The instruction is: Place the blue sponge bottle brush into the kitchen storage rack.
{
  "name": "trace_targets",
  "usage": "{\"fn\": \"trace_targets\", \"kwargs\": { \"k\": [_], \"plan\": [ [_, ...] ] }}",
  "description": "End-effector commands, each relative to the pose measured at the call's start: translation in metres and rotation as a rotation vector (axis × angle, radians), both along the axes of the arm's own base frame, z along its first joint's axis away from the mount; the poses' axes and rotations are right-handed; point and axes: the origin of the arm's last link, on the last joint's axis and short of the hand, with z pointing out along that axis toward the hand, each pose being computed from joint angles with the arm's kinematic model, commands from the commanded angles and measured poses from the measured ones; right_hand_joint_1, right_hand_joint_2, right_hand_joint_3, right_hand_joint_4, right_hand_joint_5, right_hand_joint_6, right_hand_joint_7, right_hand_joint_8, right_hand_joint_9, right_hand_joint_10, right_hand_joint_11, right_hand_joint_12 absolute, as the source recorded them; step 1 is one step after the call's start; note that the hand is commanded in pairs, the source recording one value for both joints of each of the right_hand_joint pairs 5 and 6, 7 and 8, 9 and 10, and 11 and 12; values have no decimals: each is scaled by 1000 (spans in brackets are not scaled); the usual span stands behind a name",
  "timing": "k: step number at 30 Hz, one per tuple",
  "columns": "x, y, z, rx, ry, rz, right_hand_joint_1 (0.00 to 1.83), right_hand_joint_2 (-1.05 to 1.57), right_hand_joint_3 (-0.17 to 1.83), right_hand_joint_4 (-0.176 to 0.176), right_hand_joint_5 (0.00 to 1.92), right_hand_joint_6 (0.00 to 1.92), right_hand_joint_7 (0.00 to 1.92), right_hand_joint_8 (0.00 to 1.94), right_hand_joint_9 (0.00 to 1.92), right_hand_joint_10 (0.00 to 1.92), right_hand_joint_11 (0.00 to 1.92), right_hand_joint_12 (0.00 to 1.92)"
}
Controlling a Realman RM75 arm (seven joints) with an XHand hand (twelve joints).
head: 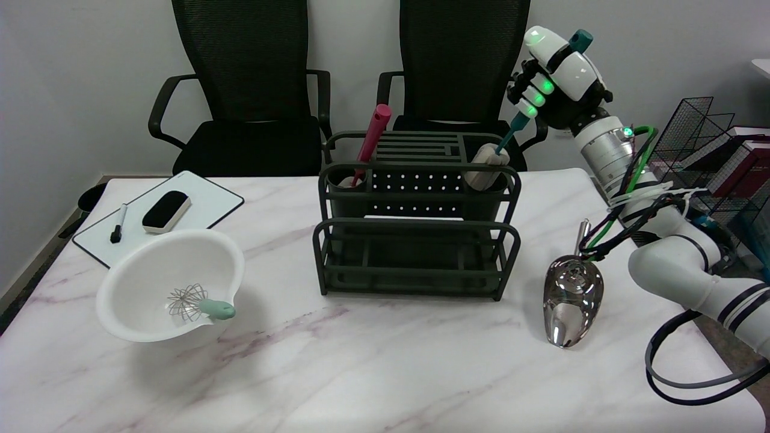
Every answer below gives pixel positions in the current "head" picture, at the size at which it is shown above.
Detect black wire magazine rack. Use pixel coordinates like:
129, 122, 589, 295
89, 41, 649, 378
647, 97, 770, 283

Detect black marker pen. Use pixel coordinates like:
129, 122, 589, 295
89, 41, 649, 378
110, 203, 129, 244

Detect small whisk with green handle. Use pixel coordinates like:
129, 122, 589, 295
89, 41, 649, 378
167, 284, 237, 321

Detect shiny metal scoop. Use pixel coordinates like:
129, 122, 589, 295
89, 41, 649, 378
543, 219, 605, 349

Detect books in wire rack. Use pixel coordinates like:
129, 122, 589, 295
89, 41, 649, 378
680, 125, 770, 241

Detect black mesh office chair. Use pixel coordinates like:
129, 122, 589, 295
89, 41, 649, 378
148, 0, 333, 177
377, 0, 549, 172

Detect white mixing bowl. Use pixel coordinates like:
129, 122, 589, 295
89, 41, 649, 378
96, 229, 245, 343

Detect black whiteboard eraser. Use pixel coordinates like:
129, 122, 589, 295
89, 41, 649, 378
142, 191, 193, 235

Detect red silicone utensil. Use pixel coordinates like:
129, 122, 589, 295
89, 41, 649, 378
351, 103, 393, 186

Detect dark green kitchen storage rack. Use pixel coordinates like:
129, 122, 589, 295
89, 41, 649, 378
312, 129, 522, 301

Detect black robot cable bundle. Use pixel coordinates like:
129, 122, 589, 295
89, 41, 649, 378
581, 125, 770, 407

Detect black round base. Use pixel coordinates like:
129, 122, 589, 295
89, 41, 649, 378
58, 182, 109, 239

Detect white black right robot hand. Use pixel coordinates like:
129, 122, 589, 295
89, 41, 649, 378
507, 25, 614, 131

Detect small white whiteboard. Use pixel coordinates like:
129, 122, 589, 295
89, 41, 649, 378
72, 171, 245, 269

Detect teal handled sponge bottle brush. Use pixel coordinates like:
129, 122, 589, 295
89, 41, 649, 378
464, 29, 594, 192

